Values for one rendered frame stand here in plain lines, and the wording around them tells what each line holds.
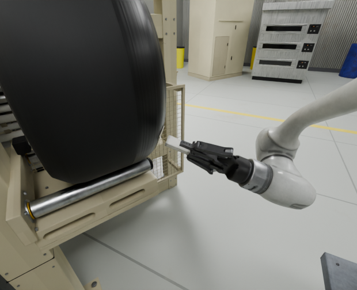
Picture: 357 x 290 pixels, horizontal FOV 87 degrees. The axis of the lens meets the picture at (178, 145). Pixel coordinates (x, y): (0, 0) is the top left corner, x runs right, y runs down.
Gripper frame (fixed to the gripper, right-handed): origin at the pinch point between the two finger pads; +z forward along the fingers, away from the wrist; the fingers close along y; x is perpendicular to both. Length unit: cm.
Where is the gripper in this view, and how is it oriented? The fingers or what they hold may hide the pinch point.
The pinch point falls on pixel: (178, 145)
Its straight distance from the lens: 52.0
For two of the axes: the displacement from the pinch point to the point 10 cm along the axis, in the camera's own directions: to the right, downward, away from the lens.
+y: -2.9, 5.2, 8.0
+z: -9.2, -3.8, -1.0
